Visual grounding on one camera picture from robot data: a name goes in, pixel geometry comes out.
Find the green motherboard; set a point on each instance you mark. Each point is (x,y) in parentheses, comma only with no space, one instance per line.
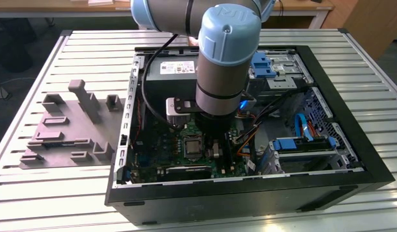
(159,157)

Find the grey parts rack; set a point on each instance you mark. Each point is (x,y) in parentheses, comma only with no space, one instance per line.
(82,135)

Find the blue VGA port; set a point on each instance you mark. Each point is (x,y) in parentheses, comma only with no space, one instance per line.
(127,176)

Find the RAM stick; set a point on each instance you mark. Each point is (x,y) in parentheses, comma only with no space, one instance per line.
(58,145)

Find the grey power supply unit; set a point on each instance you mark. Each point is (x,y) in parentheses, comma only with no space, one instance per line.
(166,84)

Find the wooden cabinet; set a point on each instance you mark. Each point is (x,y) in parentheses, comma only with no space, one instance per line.
(372,24)

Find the metal drive cage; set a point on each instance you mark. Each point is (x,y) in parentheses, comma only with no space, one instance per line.
(282,84)

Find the CPU socket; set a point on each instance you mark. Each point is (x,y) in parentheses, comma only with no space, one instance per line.
(193,157)

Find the wooden desk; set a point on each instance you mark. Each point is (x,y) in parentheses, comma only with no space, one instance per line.
(56,8)

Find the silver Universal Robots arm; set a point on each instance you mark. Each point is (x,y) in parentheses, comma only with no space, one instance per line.
(223,60)

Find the black PC case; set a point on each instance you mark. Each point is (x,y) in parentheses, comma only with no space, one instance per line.
(217,203)

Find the blue plastic drive carrier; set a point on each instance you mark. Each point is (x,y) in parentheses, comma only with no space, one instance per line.
(262,65)

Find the black RAM slot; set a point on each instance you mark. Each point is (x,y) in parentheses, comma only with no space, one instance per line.
(230,154)
(221,164)

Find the black graphics card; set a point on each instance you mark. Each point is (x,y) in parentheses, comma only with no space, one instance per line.
(189,172)

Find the hard disk in blue carrier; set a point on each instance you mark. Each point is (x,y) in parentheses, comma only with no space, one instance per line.
(285,144)

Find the small pale box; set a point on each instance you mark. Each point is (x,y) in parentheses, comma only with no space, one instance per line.
(99,3)

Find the metal disk bay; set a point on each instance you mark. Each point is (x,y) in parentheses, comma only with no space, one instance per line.
(308,154)

